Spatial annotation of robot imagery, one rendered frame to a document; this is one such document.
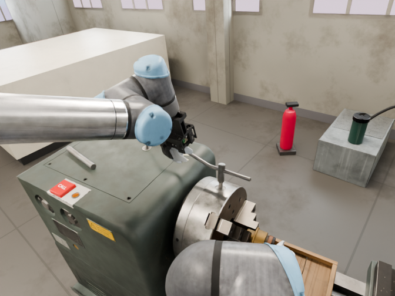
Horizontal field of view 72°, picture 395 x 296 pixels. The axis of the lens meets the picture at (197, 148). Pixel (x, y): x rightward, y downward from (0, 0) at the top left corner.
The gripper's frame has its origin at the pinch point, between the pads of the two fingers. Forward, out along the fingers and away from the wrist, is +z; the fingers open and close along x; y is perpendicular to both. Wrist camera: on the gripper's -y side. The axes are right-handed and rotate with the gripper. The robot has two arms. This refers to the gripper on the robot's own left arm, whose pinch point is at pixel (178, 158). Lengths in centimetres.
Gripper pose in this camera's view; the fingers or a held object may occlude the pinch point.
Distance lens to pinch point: 88.5
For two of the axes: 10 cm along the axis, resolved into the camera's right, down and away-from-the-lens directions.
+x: 4.8, -6.9, 5.4
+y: 8.5, 2.3, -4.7
